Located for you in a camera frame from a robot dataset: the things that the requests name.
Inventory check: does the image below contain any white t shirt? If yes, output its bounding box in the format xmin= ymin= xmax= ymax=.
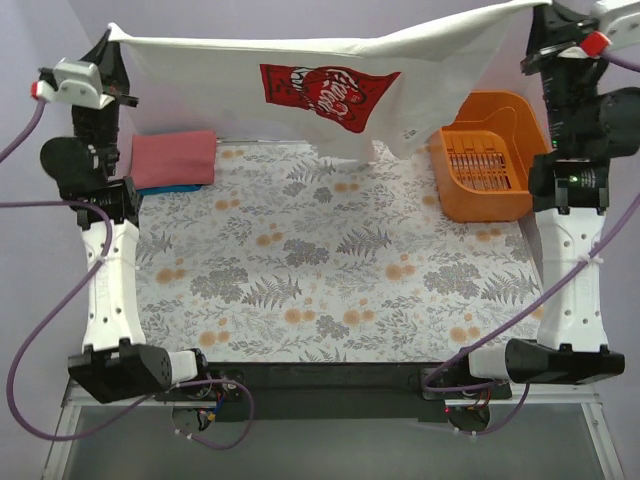
xmin=109 ymin=1 xmax=533 ymax=159

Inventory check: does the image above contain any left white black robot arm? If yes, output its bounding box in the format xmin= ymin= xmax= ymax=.
xmin=34 ymin=32 xmax=206 ymax=404

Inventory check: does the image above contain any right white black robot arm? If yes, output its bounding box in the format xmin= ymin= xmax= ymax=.
xmin=462 ymin=1 xmax=639 ymax=385

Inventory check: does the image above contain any folded red t shirt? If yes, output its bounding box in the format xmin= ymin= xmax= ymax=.
xmin=130 ymin=130 xmax=217 ymax=190

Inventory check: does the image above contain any orange plastic basket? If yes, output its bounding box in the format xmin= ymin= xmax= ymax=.
xmin=428 ymin=91 xmax=549 ymax=223

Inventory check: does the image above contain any folded blue t shirt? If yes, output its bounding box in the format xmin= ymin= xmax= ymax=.
xmin=137 ymin=184 xmax=202 ymax=196

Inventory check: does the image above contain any floral patterned table mat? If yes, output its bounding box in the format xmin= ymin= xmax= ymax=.
xmin=136 ymin=144 xmax=540 ymax=362

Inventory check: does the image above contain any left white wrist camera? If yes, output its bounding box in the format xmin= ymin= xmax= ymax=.
xmin=30 ymin=59 xmax=115 ymax=110

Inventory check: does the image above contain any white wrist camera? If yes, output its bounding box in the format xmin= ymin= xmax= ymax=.
xmin=559 ymin=0 xmax=639 ymax=59
xmin=30 ymin=59 xmax=115 ymax=110

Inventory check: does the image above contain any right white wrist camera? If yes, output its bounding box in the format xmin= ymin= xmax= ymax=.
xmin=559 ymin=0 xmax=639 ymax=59

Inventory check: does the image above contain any aluminium mounting rail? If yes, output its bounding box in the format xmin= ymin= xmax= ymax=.
xmin=63 ymin=381 xmax=601 ymax=407

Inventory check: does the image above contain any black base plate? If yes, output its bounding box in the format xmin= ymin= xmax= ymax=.
xmin=154 ymin=363 xmax=514 ymax=424

